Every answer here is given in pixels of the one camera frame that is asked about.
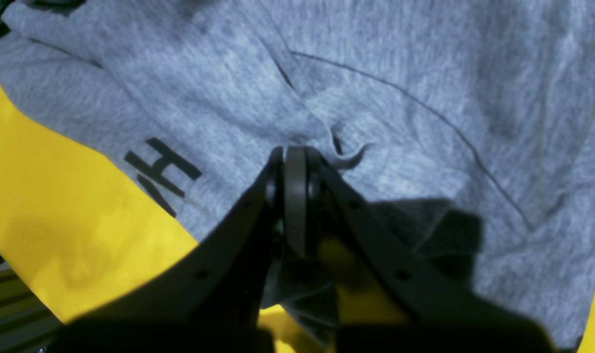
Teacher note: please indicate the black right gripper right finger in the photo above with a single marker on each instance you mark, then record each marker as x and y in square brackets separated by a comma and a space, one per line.
[388, 300]

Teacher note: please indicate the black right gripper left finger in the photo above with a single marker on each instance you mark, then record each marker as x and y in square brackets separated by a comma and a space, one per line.
[206, 303]

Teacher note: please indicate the grey t-shirt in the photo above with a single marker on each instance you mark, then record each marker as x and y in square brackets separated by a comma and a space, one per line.
[424, 105]

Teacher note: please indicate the yellow table cloth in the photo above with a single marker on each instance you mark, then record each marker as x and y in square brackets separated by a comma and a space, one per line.
[76, 228]

